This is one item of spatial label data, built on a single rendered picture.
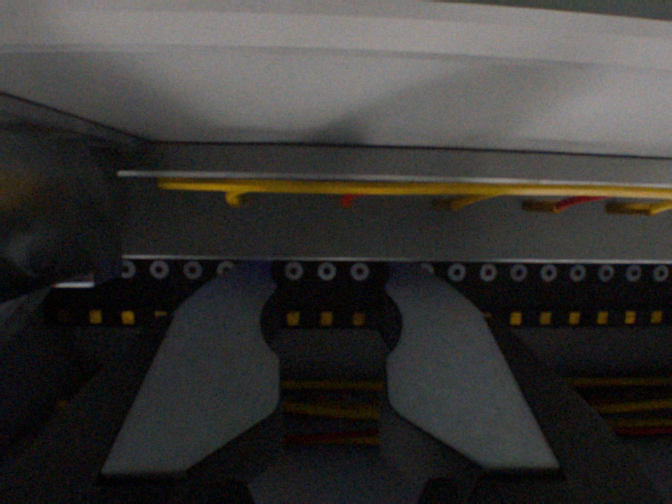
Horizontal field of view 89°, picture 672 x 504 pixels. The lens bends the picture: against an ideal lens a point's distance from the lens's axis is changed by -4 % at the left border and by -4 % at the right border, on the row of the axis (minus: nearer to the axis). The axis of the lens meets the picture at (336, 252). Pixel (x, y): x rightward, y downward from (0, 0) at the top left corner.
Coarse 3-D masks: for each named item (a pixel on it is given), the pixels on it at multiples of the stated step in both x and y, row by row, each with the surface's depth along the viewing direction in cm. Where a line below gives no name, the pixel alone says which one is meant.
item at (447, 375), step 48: (384, 288) 10; (432, 288) 10; (384, 336) 10; (432, 336) 8; (480, 336) 8; (384, 384) 7; (432, 384) 7; (480, 384) 7; (384, 432) 7; (432, 432) 6; (480, 432) 6; (528, 432) 6
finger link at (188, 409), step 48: (240, 288) 9; (192, 336) 8; (240, 336) 8; (144, 384) 7; (192, 384) 7; (240, 384) 7; (144, 432) 6; (192, 432) 6; (240, 432) 6; (192, 480) 5; (240, 480) 6
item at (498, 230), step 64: (128, 192) 7; (192, 192) 7; (256, 192) 8; (320, 192) 6; (384, 192) 6; (448, 192) 6; (512, 192) 6; (576, 192) 6; (640, 192) 6; (128, 256) 8; (192, 256) 8; (256, 256) 8; (320, 256) 8; (384, 256) 8; (448, 256) 8; (512, 256) 8; (576, 256) 8; (640, 256) 8
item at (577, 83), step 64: (0, 0) 2; (64, 0) 2; (128, 0) 2; (192, 0) 2; (256, 0) 2; (320, 0) 2; (384, 0) 2; (448, 0) 2; (512, 0) 2; (576, 0) 2; (640, 0) 2; (0, 64) 3; (64, 64) 3; (128, 64) 3; (192, 64) 3; (256, 64) 3; (320, 64) 3; (384, 64) 3; (448, 64) 3; (512, 64) 3; (576, 64) 3; (640, 64) 3; (128, 128) 5; (192, 128) 6; (256, 128) 5; (320, 128) 5; (384, 128) 5; (448, 128) 5; (512, 128) 5; (576, 128) 5; (640, 128) 5
